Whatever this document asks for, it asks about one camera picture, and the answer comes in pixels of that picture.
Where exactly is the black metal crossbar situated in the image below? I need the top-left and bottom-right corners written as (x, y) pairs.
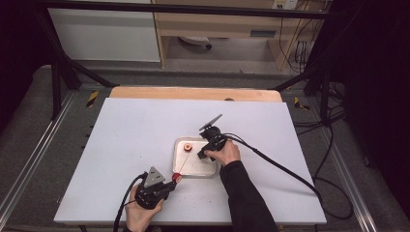
top-left (32, 0), bottom-right (339, 21)

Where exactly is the wooden table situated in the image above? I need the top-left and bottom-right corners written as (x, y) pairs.
top-left (108, 85), bottom-right (283, 103)

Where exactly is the white wall socket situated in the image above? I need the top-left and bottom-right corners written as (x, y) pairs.
top-left (271, 0), bottom-right (300, 11)

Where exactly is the thin wooden skewer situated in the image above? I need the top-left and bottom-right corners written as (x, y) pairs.
top-left (178, 152), bottom-right (191, 176)

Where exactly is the left hand-held gripper black cable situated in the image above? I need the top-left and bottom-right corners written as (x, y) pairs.
top-left (112, 171), bottom-right (149, 232)

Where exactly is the yellow black tape strip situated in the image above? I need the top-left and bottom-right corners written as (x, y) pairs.
top-left (85, 90), bottom-right (100, 108)
top-left (293, 96), bottom-right (311, 111)

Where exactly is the person's left hand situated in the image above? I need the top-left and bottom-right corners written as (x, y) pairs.
top-left (124, 183), bottom-right (165, 232)

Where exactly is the aluminium rail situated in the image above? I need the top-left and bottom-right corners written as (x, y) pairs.
top-left (0, 91), bottom-right (77, 220)
top-left (321, 127), bottom-right (379, 232)

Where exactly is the bundle of black floor cables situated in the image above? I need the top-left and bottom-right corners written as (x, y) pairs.
top-left (292, 81), bottom-right (347, 137)

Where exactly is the light wooden desk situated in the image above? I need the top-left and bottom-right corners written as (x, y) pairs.
top-left (151, 0), bottom-right (331, 72)

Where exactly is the black metal stand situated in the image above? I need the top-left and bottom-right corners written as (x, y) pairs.
top-left (34, 9), bottom-right (121, 121)
top-left (273, 54), bottom-right (335, 125)

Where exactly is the white square tray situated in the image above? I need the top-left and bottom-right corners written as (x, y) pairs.
top-left (172, 136), bottom-right (219, 178)

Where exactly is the hand-held gripper black cable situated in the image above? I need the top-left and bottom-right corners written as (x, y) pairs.
top-left (222, 131), bottom-right (355, 220)
top-left (112, 171), bottom-right (149, 232)

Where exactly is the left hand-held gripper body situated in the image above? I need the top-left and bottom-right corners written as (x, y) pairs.
top-left (133, 165), bottom-right (171, 211)

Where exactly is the right hand-held gripper black cable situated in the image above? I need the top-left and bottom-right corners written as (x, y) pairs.
top-left (222, 131), bottom-right (355, 220)

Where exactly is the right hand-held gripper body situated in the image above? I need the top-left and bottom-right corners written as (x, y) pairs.
top-left (198, 113), bottom-right (228, 153)

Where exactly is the person's right hand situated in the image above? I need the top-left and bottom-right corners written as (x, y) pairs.
top-left (204, 139), bottom-right (243, 168)

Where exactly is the white cabinet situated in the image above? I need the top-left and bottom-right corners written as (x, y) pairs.
top-left (47, 0), bottom-right (161, 63)

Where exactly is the black curtain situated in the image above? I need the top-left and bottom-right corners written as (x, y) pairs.
top-left (330, 0), bottom-right (410, 223)
top-left (0, 0), bottom-right (52, 133)

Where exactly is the office chair base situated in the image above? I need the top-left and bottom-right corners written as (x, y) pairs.
top-left (178, 35), bottom-right (214, 50)

